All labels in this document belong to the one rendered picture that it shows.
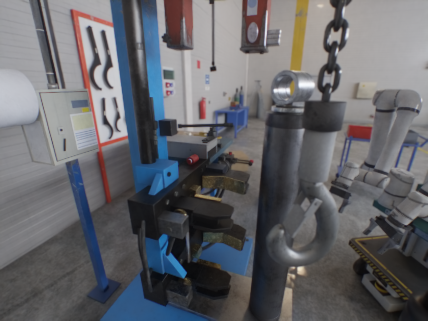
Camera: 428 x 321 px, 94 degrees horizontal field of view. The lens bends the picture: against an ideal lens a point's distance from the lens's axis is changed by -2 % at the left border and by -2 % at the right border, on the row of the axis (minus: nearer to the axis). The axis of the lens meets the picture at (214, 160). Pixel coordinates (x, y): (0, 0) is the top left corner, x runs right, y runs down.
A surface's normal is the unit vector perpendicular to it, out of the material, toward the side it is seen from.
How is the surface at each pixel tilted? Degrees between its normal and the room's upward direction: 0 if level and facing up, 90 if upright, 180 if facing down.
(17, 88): 71
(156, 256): 90
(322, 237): 95
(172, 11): 90
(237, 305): 0
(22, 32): 90
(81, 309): 0
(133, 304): 0
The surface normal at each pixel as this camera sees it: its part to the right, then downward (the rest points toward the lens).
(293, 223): -0.90, -0.38
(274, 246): -0.11, 0.36
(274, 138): -0.74, 0.22
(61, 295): 0.00, -0.94
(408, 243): -0.99, 0.04
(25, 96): 0.94, 0.05
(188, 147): -0.33, 0.32
